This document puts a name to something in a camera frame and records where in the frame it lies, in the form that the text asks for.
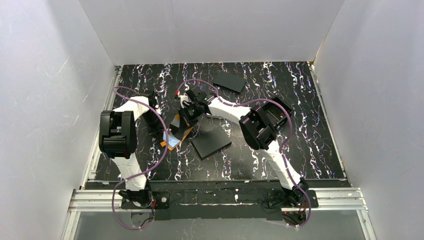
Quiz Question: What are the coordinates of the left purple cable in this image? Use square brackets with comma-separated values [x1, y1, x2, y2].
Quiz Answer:
[111, 86, 170, 231]

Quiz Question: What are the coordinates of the black network switch box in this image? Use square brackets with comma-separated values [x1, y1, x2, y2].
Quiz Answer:
[190, 116, 232, 161]

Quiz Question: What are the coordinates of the left aluminium side rail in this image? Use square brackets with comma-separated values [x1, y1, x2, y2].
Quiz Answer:
[79, 65, 122, 190]

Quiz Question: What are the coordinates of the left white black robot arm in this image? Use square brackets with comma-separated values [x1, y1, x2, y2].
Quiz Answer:
[98, 91, 165, 179]

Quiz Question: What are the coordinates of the aluminium front frame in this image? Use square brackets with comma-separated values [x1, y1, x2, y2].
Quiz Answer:
[62, 182, 376, 240]

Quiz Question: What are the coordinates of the flat black box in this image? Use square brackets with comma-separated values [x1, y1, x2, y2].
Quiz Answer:
[213, 72, 247, 94]

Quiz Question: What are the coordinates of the black plastic box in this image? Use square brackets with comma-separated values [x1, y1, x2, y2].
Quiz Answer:
[260, 95, 294, 130]

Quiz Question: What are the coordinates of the orange leather card holder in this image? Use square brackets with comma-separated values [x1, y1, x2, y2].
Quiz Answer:
[168, 113, 193, 151]

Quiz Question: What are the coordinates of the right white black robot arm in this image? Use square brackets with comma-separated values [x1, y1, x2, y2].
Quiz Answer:
[175, 86, 308, 198]

